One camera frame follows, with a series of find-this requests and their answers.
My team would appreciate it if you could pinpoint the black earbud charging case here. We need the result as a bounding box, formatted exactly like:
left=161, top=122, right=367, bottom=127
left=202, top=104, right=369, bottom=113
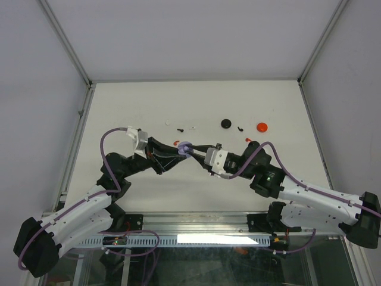
left=220, top=119, right=232, bottom=129

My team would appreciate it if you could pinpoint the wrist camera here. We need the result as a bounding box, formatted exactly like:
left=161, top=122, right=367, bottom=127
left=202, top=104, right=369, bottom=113
left=126, top=126, right=148, bottom=158
left=204, top=148, right=228, bottom=179

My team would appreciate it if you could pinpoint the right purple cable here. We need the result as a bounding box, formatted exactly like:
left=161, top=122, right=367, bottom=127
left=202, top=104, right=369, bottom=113
left=220, top=141, right=381, bottom=218

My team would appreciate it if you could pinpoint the red earbud charging case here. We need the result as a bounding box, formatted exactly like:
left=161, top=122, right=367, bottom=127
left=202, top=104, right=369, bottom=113
left=257, top=122, right=268, bottom=133

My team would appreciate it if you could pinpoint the right aluminium frame post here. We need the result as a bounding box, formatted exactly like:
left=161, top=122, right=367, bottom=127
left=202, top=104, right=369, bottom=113
left=297, top=0, right=351, bottom=86

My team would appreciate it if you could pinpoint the purple earbud charging case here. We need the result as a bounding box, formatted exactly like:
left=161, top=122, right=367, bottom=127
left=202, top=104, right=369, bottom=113
left=177, top=141, right=193, bottom=158

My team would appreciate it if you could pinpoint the purple cable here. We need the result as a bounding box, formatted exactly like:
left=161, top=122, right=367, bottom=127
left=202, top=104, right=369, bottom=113
left=220, top=141, right=381, bottom=218
left=17, top=126, right=129, bottom=271

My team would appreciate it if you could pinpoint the aluminium mounting rail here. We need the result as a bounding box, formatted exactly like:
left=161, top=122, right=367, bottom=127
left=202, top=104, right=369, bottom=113
left=37, top=210, right=358, bottom=236

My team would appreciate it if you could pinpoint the left aluminium frame post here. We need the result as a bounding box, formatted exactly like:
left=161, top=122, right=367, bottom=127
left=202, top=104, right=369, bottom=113
left=38, top=0, right=92, bottom=86

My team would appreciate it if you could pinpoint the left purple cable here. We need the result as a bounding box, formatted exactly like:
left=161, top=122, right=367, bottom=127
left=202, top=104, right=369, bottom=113
left=17, top=126, right=129, bottom=271

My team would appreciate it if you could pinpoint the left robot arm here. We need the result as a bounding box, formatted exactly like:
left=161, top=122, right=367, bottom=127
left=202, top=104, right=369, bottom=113
left=13, top=137, right=187, bottom=278

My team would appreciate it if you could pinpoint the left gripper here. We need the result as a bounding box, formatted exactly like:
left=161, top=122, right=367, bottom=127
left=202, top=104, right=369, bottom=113
left=121, top=137, right=186, bottom=178

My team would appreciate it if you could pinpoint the aluminium frame post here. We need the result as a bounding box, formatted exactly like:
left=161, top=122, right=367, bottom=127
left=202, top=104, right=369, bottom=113
left=297, top=0, right=351, bottom=86
left=38, top=0, right=92, bottom=86

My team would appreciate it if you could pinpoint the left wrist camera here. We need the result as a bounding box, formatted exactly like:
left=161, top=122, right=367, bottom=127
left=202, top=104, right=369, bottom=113
left=126, top=126, right=148, bottom=158

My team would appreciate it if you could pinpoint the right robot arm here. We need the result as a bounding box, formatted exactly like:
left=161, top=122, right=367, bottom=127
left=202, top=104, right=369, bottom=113
left=185, top=141, right=380, bottom=249

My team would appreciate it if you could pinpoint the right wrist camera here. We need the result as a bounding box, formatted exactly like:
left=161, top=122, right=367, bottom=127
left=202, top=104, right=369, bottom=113
left=204, top=148, right=228, bottom=179

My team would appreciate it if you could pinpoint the slotted cable duct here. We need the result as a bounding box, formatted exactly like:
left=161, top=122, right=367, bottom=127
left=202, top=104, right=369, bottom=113
left=69, top=234, right=271, bottom=249

